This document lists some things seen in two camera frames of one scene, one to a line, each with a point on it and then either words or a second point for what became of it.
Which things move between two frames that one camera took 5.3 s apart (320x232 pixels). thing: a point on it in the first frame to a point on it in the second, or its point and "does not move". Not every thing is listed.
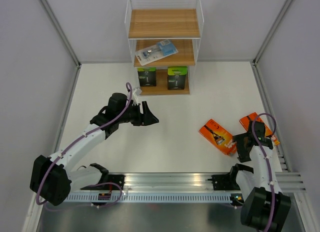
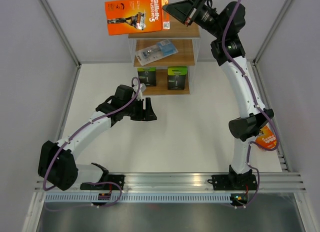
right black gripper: (243, 156) to (183, 10)
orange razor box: (213, 132) to (136, 15)
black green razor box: (176, 76) does not move
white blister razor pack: (154, 52) does not move
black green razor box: (147, 76) does not move
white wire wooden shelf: (163, 29) does not move
